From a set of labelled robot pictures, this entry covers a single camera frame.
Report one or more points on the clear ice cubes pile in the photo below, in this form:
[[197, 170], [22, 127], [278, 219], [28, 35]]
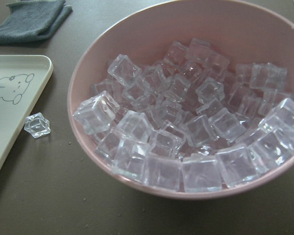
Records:
[[188, 124]]

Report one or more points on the stray clear ice cube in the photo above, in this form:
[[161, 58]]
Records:
[[37, 125]]

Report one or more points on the pink bowl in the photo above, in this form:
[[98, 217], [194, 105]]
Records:
[[245, 32]]

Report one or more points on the cream rabbit tray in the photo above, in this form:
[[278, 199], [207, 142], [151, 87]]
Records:
[[22, 80]]

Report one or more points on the grey folded cloth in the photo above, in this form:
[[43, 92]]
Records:
[[33, 20]]

